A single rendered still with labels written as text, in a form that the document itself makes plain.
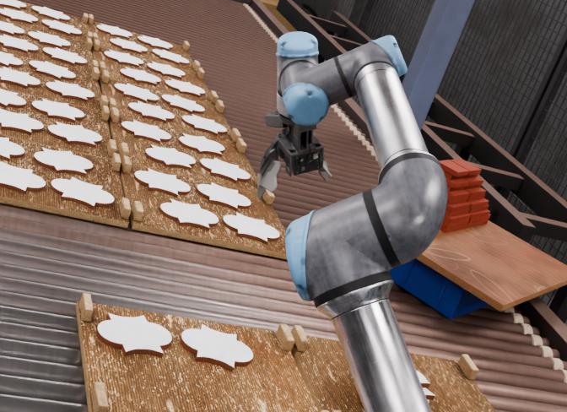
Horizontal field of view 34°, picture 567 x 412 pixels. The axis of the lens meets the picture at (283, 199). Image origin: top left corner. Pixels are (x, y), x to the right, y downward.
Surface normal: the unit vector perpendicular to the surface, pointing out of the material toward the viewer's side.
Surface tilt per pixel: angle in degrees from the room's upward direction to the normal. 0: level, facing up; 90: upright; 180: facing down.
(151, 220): 0
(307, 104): 104
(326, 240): 65
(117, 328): 0
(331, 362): 0
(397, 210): 54
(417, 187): 31
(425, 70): 90
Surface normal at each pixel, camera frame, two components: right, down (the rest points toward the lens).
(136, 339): 0.33, -0.88
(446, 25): 0.25, 0.43
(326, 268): -0.50, -0.01
